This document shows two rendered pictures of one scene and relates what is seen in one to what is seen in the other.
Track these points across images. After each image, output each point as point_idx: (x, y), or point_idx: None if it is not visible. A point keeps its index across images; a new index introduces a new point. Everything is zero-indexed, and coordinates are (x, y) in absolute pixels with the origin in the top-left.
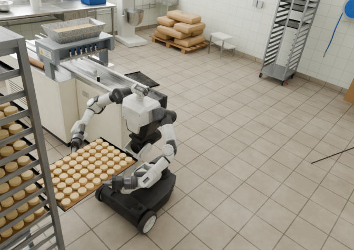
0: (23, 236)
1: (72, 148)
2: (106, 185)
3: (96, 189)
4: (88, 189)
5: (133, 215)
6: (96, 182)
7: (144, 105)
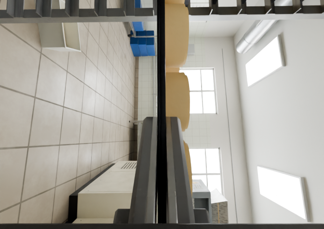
0: (13, 0)
1: None
2: (147, 144)
3: (164, 22)
4: (171, 4)
5: None
6: (188, 81)
7: None
